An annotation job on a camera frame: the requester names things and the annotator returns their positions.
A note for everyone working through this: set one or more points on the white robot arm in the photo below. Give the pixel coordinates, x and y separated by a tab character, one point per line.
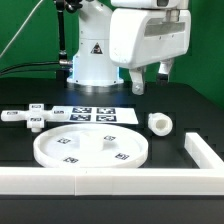
92	68

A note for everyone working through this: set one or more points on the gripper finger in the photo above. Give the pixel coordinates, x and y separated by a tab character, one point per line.
138	80
164	70

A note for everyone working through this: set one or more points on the white round table top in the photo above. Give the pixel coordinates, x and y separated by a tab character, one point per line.
90	146

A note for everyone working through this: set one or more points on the white L-shaped border fence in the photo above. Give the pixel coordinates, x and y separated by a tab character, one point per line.
206	179

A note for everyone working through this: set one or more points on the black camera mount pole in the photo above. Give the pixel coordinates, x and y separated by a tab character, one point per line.
70	6

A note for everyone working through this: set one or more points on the white cross-shaped table base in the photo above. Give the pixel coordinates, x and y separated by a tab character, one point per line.
35	117

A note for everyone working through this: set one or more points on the white marker sheet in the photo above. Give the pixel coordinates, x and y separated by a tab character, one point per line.
98	114

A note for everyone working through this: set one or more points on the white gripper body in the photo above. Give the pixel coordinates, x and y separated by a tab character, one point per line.
142	37

